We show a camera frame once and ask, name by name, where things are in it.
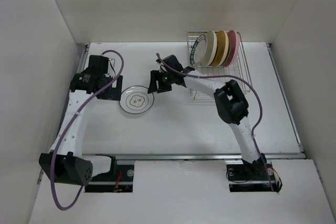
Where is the white plate teal ring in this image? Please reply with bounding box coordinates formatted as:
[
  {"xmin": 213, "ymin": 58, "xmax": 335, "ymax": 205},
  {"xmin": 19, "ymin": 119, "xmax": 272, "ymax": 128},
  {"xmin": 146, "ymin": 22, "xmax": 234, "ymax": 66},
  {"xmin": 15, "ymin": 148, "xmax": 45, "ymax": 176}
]
[{"xmin": 119, "ymin": 85, "xmax": 155, "ymax": 115}]

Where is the white plate green rim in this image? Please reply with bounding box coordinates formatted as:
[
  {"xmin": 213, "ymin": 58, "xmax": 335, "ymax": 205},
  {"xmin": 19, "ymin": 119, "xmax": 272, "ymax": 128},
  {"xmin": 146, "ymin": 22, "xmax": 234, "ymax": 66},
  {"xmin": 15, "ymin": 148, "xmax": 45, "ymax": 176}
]
[{"xmin": 190, "ymin": 34, "xmax": 207, "ymax": 66}]

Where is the cream white plate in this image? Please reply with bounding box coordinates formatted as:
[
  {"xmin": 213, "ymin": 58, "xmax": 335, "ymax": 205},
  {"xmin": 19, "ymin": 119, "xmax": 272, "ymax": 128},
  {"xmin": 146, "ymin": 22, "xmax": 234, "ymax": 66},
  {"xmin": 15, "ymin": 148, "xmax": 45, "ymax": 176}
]
[{"xmin": 201, "ymin": 30, "xmax": 217, "ymax": 67}]

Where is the yellow plate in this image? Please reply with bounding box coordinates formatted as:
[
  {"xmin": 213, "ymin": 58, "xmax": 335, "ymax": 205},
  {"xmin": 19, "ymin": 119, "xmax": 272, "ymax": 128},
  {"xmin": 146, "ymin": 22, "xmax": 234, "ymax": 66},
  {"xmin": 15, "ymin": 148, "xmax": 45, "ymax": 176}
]
[{"xmin": 211, "ymin": 30, "xmax": 229, "ymax": 67}]

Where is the pink plate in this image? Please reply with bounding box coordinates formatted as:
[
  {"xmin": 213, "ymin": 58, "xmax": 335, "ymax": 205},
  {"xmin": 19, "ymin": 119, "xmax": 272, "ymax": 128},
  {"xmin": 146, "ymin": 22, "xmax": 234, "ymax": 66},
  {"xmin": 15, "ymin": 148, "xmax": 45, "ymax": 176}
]
[{"xmin": 224, "ymin": 30, "xmax": 240, "ymax": 67}]

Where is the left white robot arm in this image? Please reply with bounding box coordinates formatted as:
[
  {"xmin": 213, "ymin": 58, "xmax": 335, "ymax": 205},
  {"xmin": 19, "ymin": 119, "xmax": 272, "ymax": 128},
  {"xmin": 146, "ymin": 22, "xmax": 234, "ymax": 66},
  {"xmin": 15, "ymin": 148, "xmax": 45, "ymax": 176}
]
[{"xmin": 39, "ymin": 55, "xmax": 125, "ymax": 187}]

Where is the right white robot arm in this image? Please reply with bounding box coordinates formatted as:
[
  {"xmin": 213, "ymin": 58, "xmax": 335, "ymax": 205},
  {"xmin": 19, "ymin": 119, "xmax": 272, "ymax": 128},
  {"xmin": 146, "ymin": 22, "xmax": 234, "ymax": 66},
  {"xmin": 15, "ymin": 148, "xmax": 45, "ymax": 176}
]
[{"xmin": 89, "ymin": 55, "xmax": 267, "ymax": 179}]

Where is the metal wire dish rack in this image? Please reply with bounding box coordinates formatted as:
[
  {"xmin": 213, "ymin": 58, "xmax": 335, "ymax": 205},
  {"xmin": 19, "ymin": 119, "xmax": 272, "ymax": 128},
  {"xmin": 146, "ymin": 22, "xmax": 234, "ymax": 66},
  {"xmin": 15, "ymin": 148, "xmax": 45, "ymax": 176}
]
[{"xmin": 187, "ymin": 30, "xmax": 253, "ymax": 103}]

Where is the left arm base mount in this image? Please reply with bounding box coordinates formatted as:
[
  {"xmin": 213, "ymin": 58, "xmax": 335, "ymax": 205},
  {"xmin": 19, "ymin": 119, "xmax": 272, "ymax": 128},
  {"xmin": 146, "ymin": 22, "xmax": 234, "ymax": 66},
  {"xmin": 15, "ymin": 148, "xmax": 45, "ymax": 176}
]
[{"xmin": 85, "ymin": 156, "xmax": 135, "ymax": 193}]

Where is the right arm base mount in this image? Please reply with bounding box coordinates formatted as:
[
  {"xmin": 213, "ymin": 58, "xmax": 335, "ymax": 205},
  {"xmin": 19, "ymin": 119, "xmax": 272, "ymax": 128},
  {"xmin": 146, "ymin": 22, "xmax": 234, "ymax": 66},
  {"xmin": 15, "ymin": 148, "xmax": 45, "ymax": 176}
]
[{"xmin": 226, "ymin": 163, "xmax": 283, "ymax": 193}]

